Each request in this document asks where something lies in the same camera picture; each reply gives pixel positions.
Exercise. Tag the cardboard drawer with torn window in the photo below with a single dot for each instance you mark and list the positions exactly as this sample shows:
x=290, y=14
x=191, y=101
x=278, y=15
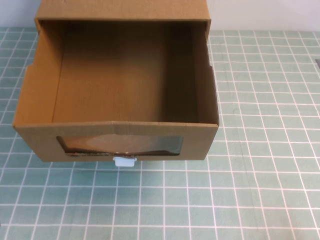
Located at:
x=100, y=87

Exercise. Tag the brown cardboard shoe box shell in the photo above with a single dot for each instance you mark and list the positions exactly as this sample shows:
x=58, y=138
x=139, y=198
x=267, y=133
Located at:
x=125, y=10

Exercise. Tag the green checked tablecloth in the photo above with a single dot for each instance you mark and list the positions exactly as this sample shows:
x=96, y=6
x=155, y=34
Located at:
x=237, y=175

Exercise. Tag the dark grey flat object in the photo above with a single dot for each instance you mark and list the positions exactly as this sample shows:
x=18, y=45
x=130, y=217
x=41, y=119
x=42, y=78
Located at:
x=317, y=63

